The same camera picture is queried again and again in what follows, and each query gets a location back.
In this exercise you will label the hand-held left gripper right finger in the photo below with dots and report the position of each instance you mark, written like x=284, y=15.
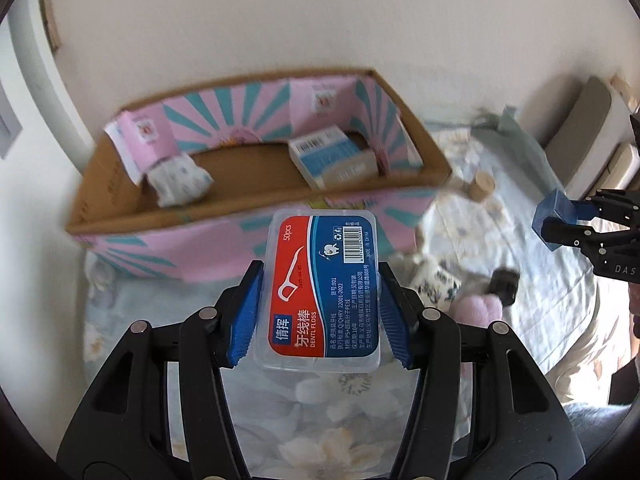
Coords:
x=396, y=325

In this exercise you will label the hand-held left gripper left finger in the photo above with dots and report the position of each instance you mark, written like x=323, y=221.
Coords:
x=244, y=320

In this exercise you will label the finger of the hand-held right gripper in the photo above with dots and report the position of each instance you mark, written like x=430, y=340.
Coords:
x=552, y=217

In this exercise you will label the clear dental floss pick box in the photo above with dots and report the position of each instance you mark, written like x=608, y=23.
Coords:
x=322, y=285

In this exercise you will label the pink teal cardboard box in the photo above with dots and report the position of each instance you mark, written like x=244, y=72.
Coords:
x=250, y=195

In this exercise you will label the beige cushion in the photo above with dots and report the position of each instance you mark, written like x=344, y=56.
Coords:
x=570, y=110
x=607, y=170

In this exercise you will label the small wooden cylinder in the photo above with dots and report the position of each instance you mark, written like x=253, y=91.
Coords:
x=481, y=186

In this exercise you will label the pink plush toy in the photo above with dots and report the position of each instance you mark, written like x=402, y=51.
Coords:
x=477, y=312

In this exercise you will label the small black object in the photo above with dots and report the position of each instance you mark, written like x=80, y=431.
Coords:
x=502, y=284

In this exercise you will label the grey blue cloth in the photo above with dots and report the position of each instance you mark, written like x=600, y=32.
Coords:
x=520, y=135

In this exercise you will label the floral bed sheet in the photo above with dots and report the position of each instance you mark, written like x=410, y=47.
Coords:
x=530, y=305

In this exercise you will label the white printed tissue packet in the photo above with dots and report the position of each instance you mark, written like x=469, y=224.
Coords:
x=177, y=180

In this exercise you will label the white blue paper carton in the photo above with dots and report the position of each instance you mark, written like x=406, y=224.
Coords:
x=330, y=156

